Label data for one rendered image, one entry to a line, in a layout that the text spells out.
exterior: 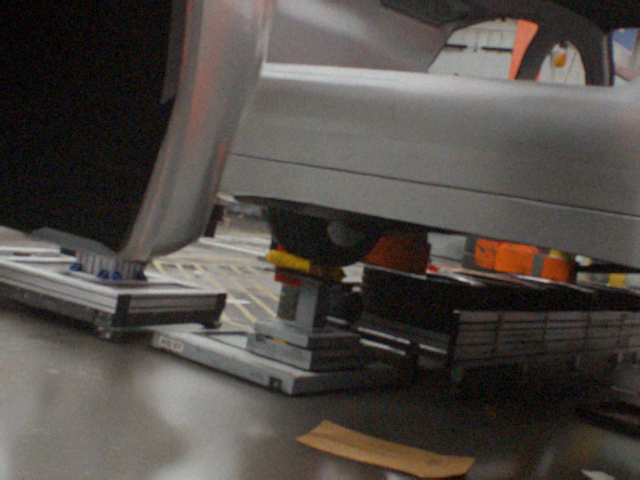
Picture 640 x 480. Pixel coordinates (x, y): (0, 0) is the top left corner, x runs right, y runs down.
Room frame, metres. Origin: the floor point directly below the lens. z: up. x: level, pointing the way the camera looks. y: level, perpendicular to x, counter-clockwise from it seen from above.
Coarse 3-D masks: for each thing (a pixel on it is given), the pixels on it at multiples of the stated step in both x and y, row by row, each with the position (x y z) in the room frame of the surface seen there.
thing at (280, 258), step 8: (272, 256) 4.06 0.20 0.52; (280, 256) 4.03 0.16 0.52; (288, 256) 4.02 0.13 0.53; (296, 256) 4.00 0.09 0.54; (280, 264) 4.04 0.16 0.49; (288, 264) 4.00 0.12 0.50; (296, 264) 3.97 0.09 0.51; (304, 264) 3.95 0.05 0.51; (312, 264) 3.95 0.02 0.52; (312, 272) 3.95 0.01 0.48
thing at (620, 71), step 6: (564, 42) 9.31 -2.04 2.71; (570, 42) 9.38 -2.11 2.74; (564, 48) 9.35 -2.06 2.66; (570, 48) 9.59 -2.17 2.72; (618, 48) 10.56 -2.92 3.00; (558, 54) 9.33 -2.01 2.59; (564, 54) 9.33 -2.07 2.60; (618, 54) 10.55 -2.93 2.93; (558, 60) 9.30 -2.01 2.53; (564, 60) 9.35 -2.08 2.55; (618, 60) 10.54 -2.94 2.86; (558, 66) 9.33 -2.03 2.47; (564, 66) 9.38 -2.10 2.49; (618, 66) 10.50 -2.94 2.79; (618, 72) 10.52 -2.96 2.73; (624, 72) 10.68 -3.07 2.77; (630, 72) 10.81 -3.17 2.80; (624, 78) 10.78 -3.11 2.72; (630, 78) 10.85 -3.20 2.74
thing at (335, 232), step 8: (320, 224) 3.85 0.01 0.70; (336, 224) 4.27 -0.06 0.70; (344, 224) 4.25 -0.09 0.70; (328, 232) 4.24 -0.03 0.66; (336, 232) 4.22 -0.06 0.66; (344, 232) 4.21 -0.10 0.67; (352, 232) 4.19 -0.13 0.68; (328, 240) 3.91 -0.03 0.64; (336, 240) 4.15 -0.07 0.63; (344, 240) 4.14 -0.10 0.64; (352, 240) 4.13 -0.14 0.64; (360, 240) 4.12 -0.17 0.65; (344, 248) 4.01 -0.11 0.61; (352, 248) 4.06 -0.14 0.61
